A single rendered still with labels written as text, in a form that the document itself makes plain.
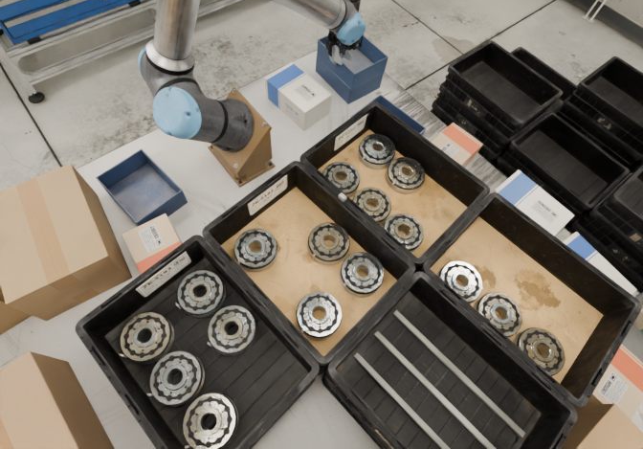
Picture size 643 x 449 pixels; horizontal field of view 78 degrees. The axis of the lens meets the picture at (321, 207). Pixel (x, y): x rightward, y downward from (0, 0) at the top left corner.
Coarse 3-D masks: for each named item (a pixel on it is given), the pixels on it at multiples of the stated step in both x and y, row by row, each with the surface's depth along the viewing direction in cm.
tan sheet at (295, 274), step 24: (288, 192) 106; (264, 216) 102; (288, 216) 103; (312, 216) 103; (288, 240) 99; (288, 264) 96; (312, 264) 97; (336, 264) 97; (264, 288) 93; (288, 288) 93; (312, 288) 94; (336, 288) 94; (384, 288) 95; (288, 312) 91; (360, 312) 92; (336, 336) 89
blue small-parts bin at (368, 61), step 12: (324, 36) 136; (324, 48) 134; (360, 48) 142; (372, 48) 137; (324, 60) 138; (348, 60) 140; (360, 60) 141; (372, 60) 140; (384, 60) 133; (336, 72) 136; (348, 72) 130; (360, 72) 129; (372, 72) 134; (384, 72) 138; (348, 84) 134; (360, 84) 135
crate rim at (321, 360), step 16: (272, 176) 96; (256, 192) 94; (352, 208) 94; (208, 224) 89; (368, 224) 92; (208, 240) 87; (384, 240) 92; (224, 256) 86; (400, 256) 88; (240, 272) 84; (256, 288) 84; (272, 304) 81; (384, 304) 84; (288, 320) 80; (368, 320) 81; (352, 336) 79; (336, 352) 78
